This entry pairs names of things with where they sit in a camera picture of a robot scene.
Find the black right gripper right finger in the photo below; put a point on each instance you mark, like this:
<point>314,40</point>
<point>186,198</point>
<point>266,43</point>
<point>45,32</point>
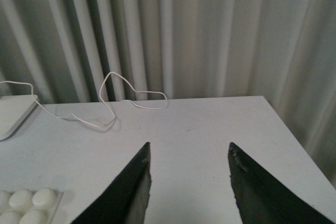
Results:
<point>261,198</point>

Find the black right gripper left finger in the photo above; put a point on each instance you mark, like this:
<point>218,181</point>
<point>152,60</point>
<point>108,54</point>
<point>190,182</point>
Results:
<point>126,199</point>

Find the white lamp base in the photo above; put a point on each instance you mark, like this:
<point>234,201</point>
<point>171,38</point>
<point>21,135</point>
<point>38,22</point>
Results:
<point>14,109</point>

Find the white pleated curtain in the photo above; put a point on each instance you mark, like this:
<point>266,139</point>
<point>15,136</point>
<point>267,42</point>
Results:
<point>284,50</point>

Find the white studded base plate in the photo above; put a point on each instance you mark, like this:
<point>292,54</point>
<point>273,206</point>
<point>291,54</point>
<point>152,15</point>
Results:
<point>27,206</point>

